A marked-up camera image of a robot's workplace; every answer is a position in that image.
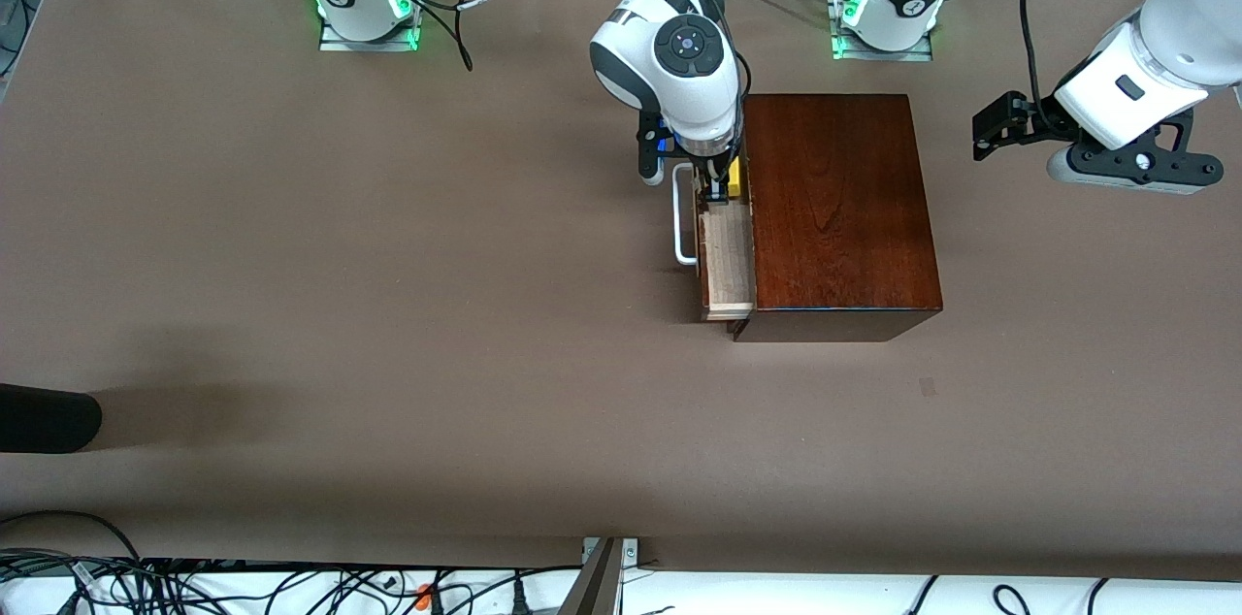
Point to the silver bracket plate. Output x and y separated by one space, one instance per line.
631 552

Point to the black cylindrical object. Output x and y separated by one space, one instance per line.
49 417

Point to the dark aluminium beam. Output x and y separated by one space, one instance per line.
594 591

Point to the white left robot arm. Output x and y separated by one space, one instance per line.
1096 111

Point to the orange connector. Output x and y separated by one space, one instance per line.
424 596

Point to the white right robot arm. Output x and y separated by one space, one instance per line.
703 101

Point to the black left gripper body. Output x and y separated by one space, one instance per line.
1030 120

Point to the dark wooden drawer cabinet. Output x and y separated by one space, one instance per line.
844 208

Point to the yellow cube block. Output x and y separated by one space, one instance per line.
735 177

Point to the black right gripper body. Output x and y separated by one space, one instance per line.
715 171

